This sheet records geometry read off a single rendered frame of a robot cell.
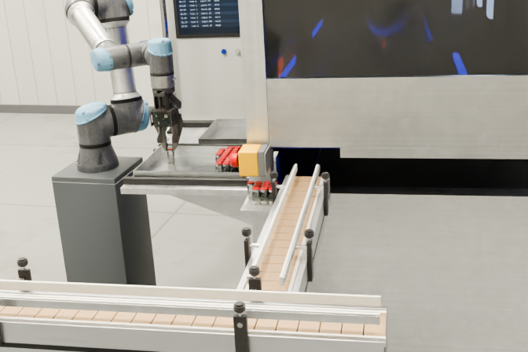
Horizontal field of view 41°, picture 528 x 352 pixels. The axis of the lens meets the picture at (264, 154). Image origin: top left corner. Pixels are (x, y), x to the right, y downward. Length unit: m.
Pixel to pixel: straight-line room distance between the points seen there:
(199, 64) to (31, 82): 4.16
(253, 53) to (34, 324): 0.93
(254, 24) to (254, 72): 0.13
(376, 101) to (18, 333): 1.07
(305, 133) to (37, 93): 5.29
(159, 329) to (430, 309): 1.05
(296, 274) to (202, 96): 1.71
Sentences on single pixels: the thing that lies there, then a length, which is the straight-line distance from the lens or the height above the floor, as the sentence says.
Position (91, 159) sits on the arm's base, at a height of 0.84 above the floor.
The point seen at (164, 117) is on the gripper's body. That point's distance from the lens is 2.26.
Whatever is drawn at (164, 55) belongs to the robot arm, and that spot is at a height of 1.24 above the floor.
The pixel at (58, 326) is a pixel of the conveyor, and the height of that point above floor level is 0.93.
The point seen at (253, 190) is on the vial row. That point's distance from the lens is 1.95.
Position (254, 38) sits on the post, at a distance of 1.94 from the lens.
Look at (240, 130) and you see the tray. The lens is 2.67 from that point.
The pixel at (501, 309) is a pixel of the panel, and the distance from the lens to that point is 2.19.
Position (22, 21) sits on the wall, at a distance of 7.00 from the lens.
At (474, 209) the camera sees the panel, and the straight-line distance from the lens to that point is 2.05.
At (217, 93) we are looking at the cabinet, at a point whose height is 0.93.
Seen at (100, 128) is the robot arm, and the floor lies 0.95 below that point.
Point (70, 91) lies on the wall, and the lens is 6.90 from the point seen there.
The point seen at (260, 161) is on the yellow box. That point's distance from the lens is 1.93.
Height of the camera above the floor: 1.62
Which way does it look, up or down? 18 degrees down
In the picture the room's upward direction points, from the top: 3 degrees counter-clockwise
